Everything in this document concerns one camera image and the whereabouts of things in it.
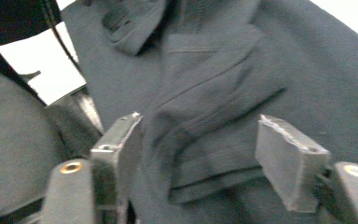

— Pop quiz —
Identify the black tank top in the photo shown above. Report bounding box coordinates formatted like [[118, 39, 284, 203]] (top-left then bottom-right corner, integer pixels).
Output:
[[0, 0, 358, 224]]

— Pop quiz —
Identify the black braided cable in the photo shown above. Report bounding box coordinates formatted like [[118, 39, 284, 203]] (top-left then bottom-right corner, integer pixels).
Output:
[[41, 0, 81, 72]]

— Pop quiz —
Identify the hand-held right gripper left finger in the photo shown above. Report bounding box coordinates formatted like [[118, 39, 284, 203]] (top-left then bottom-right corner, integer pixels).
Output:
[[89, 111, 144, 220]]

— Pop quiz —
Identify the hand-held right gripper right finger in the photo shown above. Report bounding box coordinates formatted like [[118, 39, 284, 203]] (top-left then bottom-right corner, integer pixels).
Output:
[[254, 114, 332, 215]]

